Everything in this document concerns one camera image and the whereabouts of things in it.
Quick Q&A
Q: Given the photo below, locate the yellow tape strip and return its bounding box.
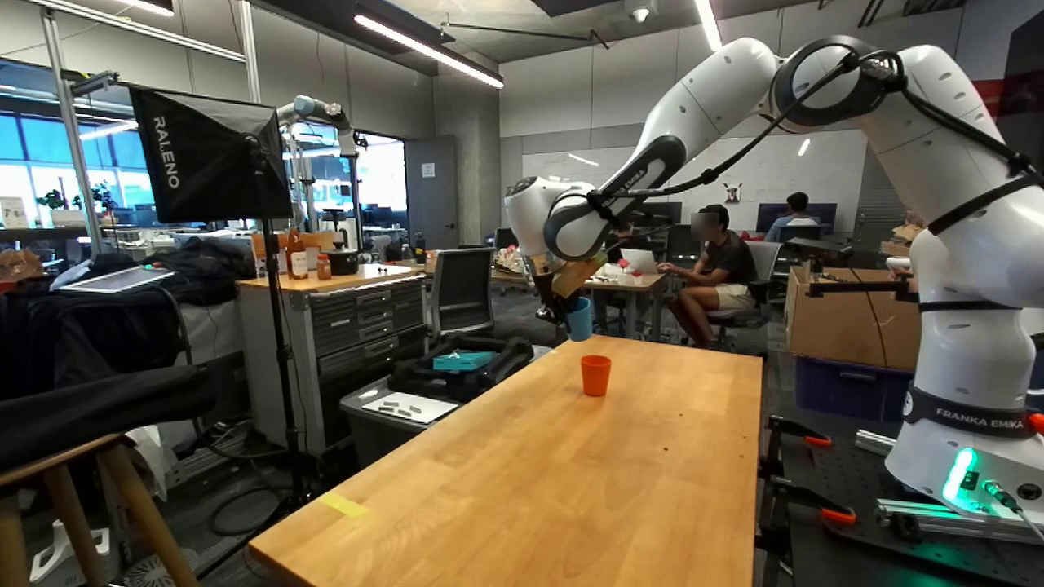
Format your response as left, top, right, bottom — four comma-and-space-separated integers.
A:
321, 493, 364, 518

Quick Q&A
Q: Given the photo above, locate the seated person black shirt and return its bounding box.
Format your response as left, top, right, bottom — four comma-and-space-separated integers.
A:
659, 206, 758, 345

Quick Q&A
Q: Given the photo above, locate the orange cup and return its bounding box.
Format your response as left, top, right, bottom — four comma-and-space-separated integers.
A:
582, 355, 609, 397

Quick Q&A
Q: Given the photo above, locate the wooden stool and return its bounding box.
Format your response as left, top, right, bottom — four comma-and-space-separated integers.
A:
0, 435, 200, 587

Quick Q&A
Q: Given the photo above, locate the black open case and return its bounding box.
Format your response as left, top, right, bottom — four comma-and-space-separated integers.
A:
389, 336, 531, 406

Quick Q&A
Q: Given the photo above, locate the black softbox light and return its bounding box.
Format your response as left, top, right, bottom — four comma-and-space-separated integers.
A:
126, 86, 290, 221

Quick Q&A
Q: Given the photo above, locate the left orange black clamp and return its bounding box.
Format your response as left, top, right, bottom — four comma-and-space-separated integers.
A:
768, 415, 836, 450

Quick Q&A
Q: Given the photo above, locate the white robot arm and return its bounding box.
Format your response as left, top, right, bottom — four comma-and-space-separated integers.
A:
505, 37, 1044, 514

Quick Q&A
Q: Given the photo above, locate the blue cup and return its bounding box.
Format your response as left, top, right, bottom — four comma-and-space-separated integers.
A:
567, 298, 593, 344

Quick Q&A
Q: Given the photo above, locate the grey tool cabinet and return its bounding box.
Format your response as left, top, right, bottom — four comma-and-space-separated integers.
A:
239, 265, 426, 457

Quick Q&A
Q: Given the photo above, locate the blue storage bin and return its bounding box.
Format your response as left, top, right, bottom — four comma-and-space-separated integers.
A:
796, 358, 910, 420

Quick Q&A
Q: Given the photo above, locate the right orange black clamp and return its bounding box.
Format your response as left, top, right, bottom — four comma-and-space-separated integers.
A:
761, 477, 859, 532

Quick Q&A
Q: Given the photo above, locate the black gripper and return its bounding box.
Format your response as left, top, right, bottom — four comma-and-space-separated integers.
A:
538, 261, 593, 323

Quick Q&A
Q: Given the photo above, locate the orange black clamp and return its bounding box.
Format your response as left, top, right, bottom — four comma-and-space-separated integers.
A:
761, 477, 859, 532
768, 415, 836, 450

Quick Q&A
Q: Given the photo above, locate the cardboard box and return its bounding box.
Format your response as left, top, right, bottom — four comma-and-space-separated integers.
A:
783, 268, 920, 372

